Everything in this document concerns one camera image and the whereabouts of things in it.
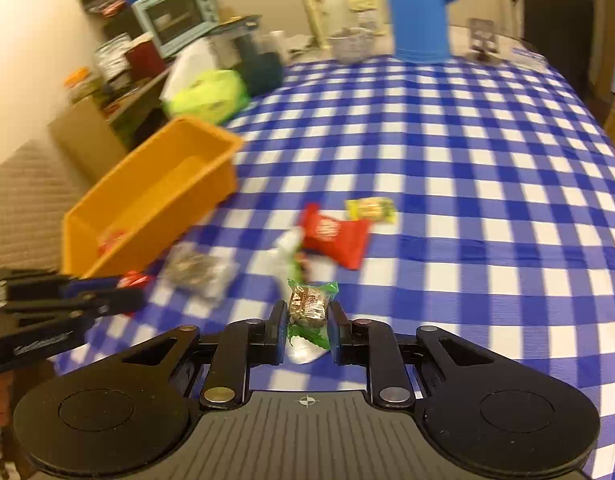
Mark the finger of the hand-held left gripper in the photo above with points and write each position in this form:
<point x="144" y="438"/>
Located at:
<point x="112" y="302"/>
<point x="92" y="285"/>

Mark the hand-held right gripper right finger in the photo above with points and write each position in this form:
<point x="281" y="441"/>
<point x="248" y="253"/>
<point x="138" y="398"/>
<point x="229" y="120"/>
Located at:
<point x="340" y="335"/>

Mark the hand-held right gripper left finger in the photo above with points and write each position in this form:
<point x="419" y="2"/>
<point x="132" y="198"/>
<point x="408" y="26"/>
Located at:
<point x="278" y="335"/>

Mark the small red candy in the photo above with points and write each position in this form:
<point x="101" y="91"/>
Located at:
<point x="136" y="280"/>

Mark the green brown snack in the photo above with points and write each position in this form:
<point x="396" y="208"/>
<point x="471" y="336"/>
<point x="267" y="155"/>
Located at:
<point x="310" y="305"/>

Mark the red square snack packet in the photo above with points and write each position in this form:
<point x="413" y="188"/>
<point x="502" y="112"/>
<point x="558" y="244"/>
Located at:
<point x="112" y="242"/>

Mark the dark grey snack packet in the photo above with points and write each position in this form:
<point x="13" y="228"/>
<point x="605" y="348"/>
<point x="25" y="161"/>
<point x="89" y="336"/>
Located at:
<point x="197" y="272"/>

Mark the white green foil packet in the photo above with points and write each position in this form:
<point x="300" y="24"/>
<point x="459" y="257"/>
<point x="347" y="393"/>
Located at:
<point x="290" y="245"/>

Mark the red pillow snack packet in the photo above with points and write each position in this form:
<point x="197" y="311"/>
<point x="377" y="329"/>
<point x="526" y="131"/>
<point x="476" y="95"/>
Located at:
<point x="335" y="237"/>

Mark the orange plastic tray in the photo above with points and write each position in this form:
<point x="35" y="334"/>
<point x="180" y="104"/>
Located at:
<point x="152" y="195"/>

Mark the yellow green candy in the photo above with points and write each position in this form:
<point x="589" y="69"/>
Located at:
<point x="370" y="210"/>

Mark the wooden chair with quilted cushion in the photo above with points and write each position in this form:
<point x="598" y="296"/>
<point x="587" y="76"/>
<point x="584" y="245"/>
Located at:
<point x="27" y="205"/>

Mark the wooden sideboard cabinet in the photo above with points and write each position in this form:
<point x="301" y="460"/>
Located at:
<point x="87" y="130"/>

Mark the green tissue pack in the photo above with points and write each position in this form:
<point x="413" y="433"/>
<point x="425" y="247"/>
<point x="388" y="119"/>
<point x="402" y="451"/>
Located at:
<point x="207" y="92"/>

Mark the white printed packet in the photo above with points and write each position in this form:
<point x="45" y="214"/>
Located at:
<point x="112" y="57"/>

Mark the blue white checkered tablecloth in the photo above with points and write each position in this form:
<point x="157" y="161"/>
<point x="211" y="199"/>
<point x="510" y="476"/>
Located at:
<point x="487" y="160"/>

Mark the dark red box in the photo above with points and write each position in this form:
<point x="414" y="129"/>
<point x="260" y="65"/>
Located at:
<point x="145" y="57"/>

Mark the light blue toaster oven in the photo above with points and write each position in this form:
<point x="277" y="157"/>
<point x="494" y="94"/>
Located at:
<point x="177" y="15"/>

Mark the patterned ceramic cup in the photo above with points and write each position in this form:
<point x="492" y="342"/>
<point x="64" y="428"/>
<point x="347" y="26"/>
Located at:
<point x="352" y="45"/>

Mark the blue thermos jug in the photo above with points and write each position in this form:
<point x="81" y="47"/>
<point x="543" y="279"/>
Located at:
<point x="420" y="10"/>

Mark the clear plastic package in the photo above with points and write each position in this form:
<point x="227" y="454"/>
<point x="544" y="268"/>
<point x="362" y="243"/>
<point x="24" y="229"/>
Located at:
<point x="527" y="57"/>

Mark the black cabinet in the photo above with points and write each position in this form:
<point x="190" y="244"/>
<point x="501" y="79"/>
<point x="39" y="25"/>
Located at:
<point x="557" y="25"/>

